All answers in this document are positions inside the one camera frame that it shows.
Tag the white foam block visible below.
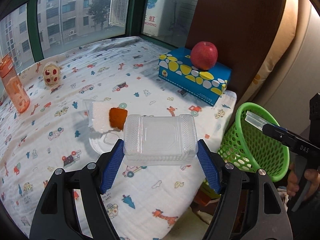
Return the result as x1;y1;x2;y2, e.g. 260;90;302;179
88;101;113;133

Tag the orange sponge piece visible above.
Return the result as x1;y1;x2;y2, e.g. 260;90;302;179
109;108;127;130

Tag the clear plastic clamshell container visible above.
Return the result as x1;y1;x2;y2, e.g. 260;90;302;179
123;114;198;166

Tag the person right hand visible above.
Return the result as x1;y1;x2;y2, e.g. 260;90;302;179
286;163;320;202

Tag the white plastic lid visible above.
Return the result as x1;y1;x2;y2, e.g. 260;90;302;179
89;131;120;154

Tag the green plastic mesh basket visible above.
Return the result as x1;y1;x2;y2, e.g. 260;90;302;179
217;102;290;182

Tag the cartoon print bed sheet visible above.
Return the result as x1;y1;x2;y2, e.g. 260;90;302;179
1;37;236;239

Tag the blue yellow tissue box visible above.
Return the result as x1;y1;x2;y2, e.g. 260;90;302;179
158;47;232;106

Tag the red apple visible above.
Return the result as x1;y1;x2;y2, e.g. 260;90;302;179
190;41;218;71

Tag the cream round toy face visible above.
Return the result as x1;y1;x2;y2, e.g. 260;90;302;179
42;62;61;87

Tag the orange water bottle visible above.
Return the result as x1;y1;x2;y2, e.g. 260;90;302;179
1;54;30;113

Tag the dark wooden headboard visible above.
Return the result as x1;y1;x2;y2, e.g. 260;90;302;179
185;0;286;99

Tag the white air conditioner unit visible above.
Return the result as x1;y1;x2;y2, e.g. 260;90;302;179
108;0;129;28

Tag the green window frame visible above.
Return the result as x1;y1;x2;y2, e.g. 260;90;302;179
1;0;198;69

